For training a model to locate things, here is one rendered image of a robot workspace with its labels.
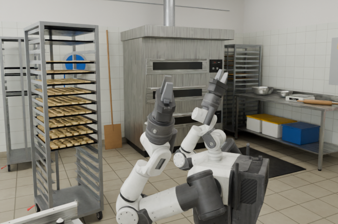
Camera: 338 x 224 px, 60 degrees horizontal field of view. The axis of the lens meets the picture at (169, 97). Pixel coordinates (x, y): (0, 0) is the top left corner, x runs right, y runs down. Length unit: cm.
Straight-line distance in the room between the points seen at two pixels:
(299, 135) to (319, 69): 119
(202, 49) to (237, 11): 200
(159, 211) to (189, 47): 389
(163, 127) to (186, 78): 387
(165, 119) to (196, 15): 526
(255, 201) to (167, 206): 33
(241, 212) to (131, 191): 43
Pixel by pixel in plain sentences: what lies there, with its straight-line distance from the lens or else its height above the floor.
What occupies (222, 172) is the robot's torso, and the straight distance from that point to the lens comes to 115.
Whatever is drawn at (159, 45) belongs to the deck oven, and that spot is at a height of 175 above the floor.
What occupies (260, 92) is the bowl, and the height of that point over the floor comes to 94.
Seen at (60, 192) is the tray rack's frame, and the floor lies 15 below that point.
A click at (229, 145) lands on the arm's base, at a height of 112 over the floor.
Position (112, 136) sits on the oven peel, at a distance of 519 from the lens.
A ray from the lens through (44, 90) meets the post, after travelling 254.
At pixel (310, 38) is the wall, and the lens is 554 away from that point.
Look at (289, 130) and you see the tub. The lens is 500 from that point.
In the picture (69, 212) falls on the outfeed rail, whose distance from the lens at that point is 141.
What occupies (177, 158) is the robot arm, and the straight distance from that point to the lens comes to 159.
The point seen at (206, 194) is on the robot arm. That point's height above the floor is 108.
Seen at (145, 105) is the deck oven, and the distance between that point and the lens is 448.
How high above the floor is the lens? 152
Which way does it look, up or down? 7 degrees down
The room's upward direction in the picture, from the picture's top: straight up
